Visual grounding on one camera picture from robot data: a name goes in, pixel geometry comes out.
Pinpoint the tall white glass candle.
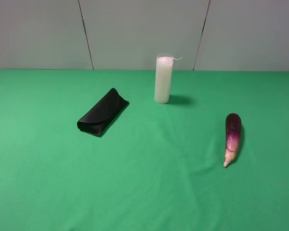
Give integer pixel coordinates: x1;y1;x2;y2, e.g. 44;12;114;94
154;54;182;104

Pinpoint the purple eggplant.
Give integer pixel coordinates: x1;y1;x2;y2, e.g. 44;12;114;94
223;113;242;167

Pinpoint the black glasses case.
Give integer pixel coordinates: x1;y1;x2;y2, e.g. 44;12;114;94
77;88;130;137

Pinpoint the green tablecloth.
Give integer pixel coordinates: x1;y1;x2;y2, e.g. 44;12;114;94
0;70;289;231

